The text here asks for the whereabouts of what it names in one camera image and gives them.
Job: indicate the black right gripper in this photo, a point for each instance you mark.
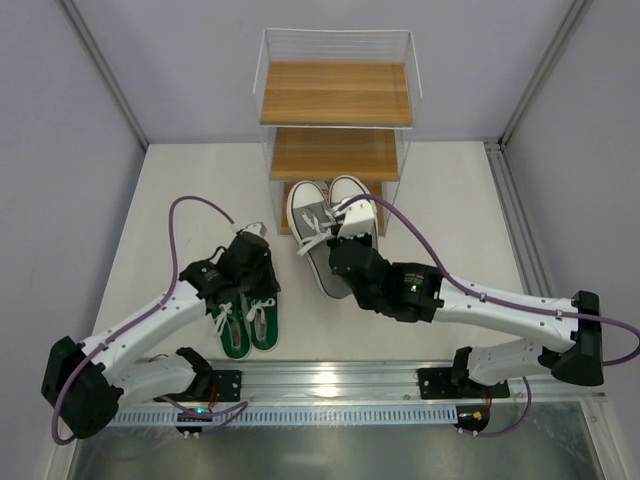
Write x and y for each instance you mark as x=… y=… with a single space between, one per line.
x=347 y=250

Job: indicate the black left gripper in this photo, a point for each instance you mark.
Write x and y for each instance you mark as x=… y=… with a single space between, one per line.
x=259 y=273

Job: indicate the green sneaker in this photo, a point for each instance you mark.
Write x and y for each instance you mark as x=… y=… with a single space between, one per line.
x=262 y=318
x=231 y=329

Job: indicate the grey sneaker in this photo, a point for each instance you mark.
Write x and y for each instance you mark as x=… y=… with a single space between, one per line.
x=310 y=224
x=344 y=188

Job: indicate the white wire wooden shoe shelf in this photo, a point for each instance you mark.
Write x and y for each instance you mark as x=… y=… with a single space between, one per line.
x=334 y=102

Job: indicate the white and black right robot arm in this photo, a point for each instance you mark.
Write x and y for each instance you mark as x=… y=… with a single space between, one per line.
x=560 y=336

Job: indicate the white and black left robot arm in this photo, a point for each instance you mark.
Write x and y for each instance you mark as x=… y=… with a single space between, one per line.
x=88 y=382

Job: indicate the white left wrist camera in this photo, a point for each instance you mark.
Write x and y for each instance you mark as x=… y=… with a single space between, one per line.
x=256 y=228

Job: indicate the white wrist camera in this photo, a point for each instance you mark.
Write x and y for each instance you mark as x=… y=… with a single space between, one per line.
x=356 y=219
x=256 y=228

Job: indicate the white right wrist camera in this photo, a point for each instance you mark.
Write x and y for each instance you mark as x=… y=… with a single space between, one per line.
x=356 y=219

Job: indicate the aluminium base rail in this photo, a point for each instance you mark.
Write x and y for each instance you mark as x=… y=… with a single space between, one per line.
x=334 y=382

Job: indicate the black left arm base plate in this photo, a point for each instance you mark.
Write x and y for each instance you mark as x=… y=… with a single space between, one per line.
x=224 y=386

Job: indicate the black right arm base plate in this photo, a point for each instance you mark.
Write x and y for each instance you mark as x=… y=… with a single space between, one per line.
x=435 y=382

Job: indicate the slotted grey cable duct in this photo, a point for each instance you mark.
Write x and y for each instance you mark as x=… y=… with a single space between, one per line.
x=294 y=415

